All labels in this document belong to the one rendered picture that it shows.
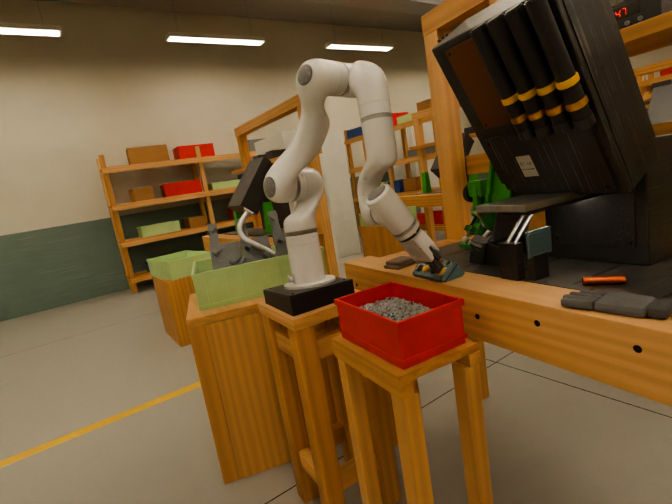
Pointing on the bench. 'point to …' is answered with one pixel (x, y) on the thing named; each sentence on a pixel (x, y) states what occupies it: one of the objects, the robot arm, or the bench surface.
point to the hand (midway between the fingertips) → (436, 266)
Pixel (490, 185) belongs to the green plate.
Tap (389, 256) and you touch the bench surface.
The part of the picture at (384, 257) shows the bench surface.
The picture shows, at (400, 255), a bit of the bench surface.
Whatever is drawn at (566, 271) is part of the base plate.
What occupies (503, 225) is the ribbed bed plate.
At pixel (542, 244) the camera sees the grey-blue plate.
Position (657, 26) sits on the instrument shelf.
